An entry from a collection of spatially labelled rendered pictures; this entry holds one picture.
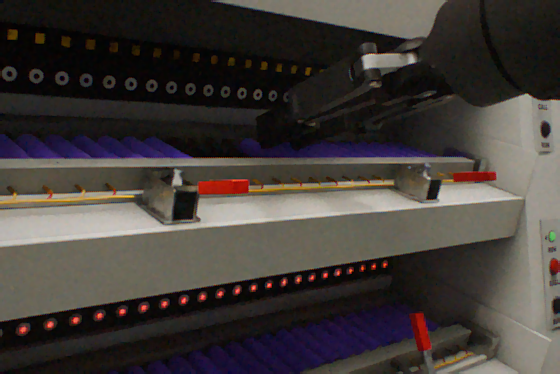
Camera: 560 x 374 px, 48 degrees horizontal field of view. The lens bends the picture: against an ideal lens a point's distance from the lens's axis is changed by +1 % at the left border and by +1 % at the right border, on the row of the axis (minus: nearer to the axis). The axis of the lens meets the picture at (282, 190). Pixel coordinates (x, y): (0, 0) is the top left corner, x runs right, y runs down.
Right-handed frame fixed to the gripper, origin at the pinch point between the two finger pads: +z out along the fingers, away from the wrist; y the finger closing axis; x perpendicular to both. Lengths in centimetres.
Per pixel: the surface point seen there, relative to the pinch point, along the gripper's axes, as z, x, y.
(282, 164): -0.7, -3.8, -3.6
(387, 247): -2.5, -11.7, 5.4
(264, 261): -2.8, -11.4, -8.6
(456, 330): 4.7, -21.7, 23.0
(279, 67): 8.1, 8.6, 5.9
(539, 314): -2.3, -21.1, 28.5
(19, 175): -0.5, -4.3, -24.2
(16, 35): 8.0, 8.4, -20.5
